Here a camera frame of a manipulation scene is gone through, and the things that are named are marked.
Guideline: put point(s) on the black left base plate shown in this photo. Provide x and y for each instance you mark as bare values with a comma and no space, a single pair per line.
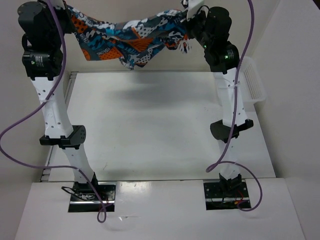
88,202

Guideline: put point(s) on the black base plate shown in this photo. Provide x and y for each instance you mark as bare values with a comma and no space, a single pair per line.
216,199
88,202

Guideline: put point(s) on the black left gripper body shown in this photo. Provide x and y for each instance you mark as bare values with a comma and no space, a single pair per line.
55,35

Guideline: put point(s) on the white perforated plastic basket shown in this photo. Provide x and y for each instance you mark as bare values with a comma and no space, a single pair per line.
250,82

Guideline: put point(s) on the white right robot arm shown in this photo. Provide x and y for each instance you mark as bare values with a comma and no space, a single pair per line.
224,65

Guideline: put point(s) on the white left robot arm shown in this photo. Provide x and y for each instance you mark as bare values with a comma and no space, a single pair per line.
44,58

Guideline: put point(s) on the colourful patterned shorts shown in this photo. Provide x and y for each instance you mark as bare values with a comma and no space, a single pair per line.
134,43

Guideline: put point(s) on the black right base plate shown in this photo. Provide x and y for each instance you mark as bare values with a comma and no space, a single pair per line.
216,199

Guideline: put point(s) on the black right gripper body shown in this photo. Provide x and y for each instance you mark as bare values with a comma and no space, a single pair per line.
195,28

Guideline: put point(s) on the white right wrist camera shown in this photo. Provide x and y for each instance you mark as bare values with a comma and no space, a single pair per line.
191,7

